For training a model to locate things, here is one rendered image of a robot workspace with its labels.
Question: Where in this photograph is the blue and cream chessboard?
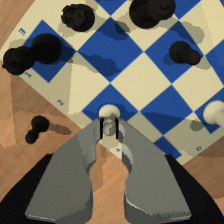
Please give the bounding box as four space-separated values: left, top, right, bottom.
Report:
0 0 224 165

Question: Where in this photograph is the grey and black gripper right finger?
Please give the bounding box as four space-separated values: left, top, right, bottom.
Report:
115 117 224 224

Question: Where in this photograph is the white pawn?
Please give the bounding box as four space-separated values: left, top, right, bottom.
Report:
99 104 120 136

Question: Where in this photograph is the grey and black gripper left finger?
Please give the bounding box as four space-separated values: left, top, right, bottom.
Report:
0 117 104 224

